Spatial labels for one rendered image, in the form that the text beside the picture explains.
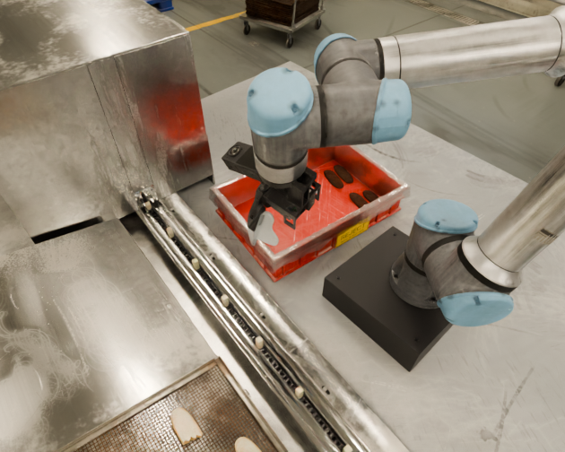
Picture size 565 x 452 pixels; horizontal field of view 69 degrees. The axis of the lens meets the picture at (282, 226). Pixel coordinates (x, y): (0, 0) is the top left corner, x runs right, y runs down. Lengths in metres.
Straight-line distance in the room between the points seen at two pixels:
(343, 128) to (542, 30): 0.33
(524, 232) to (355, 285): 0.41
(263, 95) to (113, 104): 0.65
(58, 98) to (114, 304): 0.46
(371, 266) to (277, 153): 0.59
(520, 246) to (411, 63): 0.33
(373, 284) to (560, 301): 0.49
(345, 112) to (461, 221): 0.44
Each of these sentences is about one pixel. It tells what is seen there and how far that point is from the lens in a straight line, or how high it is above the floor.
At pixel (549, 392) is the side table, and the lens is 1.11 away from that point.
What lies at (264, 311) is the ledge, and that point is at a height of 0.86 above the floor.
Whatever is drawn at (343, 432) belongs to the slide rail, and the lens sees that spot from 0.90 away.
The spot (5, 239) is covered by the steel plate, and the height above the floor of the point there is 0.82.
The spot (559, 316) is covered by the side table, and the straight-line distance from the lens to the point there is 1.23.
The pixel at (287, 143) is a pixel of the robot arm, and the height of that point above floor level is 1.42.
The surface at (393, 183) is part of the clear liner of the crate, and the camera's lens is 1.25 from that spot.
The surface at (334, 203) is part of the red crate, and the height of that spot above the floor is 0.82.
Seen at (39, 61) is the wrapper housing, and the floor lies 1.30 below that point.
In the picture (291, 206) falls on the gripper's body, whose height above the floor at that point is 1.26.
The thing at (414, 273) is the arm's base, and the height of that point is 0.98.
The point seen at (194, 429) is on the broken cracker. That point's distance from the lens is 0.84.
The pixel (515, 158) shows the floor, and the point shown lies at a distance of 3.16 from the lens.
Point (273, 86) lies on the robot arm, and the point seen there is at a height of 1.48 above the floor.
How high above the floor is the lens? 1.71
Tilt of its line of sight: 48 degrees down
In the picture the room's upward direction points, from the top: straight up
